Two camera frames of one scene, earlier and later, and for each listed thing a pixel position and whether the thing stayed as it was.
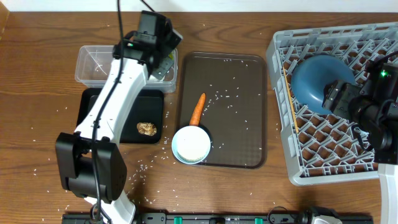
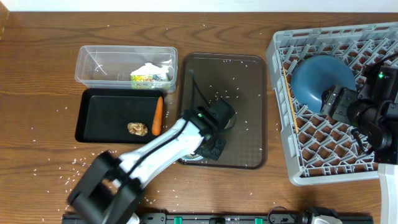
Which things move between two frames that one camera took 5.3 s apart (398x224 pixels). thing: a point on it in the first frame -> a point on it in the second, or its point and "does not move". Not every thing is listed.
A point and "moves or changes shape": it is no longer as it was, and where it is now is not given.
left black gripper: x=168 y=50 -> x=212 y=149
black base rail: x=219 y=218 does not move
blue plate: x=310 y=75 does not move
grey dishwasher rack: x=326 y=145 does not move
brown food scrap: x=147 y=128 -> x=136 y=128
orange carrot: x=197 y=110 moves or changes shape
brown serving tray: x=235 y=110 does not move
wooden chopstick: x=291 y=100 does not move
